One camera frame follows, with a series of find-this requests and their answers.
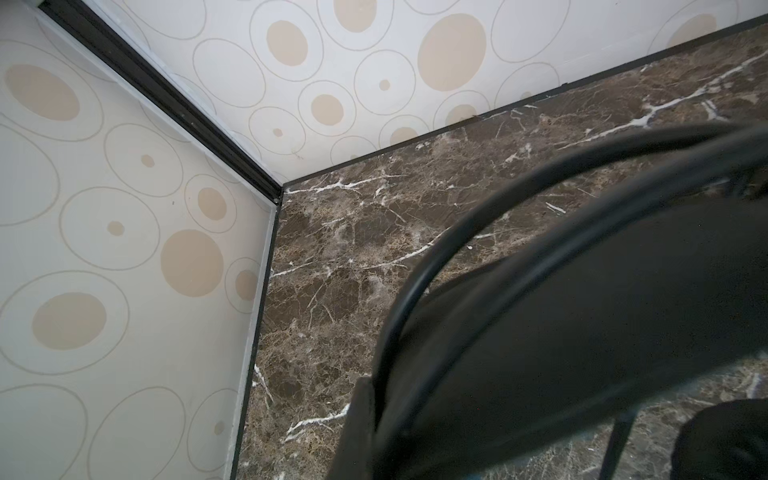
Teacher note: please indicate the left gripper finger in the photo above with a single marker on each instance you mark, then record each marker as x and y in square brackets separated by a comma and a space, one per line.
[353, 458]

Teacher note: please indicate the black blue headphones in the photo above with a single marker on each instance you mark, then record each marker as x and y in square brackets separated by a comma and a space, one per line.
[642, 289]

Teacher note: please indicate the left black corner post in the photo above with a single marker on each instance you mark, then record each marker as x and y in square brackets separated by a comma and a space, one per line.
[113, 49]

